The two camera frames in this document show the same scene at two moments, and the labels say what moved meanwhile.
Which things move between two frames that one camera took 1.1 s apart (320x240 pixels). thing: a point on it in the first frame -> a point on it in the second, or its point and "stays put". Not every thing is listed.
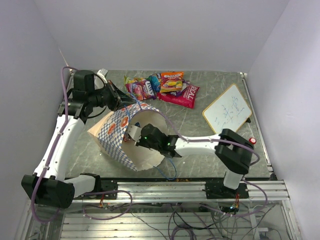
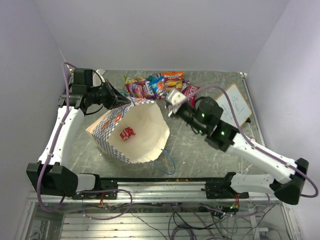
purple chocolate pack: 143,90 stays put
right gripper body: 143,142 -> 188,113
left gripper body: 107,97 stays put
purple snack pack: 185,83 stays put
